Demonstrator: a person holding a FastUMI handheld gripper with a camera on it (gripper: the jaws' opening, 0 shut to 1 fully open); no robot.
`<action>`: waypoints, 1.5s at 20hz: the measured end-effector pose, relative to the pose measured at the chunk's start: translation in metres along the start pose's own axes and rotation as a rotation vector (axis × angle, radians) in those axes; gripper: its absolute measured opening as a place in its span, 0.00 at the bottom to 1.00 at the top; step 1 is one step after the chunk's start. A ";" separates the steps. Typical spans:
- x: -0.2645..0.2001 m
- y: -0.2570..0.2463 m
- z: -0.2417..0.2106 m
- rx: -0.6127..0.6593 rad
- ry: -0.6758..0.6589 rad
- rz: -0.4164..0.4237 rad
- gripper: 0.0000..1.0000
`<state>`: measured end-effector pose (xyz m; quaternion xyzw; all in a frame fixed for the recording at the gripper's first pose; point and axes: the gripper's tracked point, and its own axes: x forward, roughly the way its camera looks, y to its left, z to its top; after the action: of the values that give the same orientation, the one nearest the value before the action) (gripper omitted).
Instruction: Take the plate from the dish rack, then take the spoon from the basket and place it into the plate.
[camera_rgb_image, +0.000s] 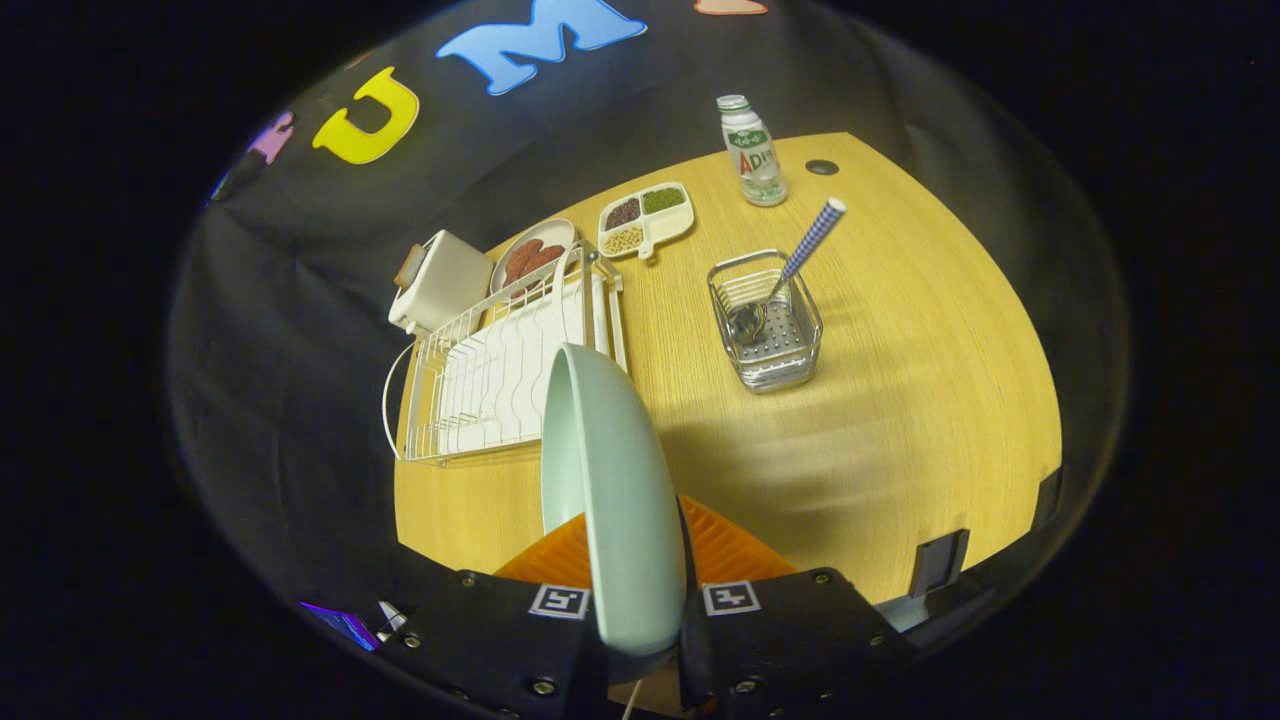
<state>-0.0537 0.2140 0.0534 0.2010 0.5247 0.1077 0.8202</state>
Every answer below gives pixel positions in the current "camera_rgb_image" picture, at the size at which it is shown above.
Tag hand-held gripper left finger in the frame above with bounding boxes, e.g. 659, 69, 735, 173
375, 512, 613, 720

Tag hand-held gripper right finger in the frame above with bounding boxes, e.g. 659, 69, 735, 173
676, 495, 916, 720

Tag pale green plate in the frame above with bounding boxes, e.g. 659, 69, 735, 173
540, 343, 689, 658

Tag white wire dish rack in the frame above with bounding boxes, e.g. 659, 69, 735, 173
382, 240, 629, 466

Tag metal wire basket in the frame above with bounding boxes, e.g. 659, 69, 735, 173
707, 248, 824, 394

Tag checked handle spoon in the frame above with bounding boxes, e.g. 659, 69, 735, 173
730, 197, 848, 346

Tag round white plate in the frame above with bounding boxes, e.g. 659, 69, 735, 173
489, 218, 579, 298

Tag white divided dish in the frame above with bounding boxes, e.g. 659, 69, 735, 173
597, 181, 696, 263

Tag white ribbed drip tray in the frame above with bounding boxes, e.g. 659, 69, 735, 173
437, 275, 611, 451

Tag white toaster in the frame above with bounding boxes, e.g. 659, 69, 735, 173
388, 230, 495, 336

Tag black backdrop cloth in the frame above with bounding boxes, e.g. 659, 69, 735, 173
165, 0, 1131, 661

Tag white green label bottle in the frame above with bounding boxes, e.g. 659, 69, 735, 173
716, 94, 789, 208

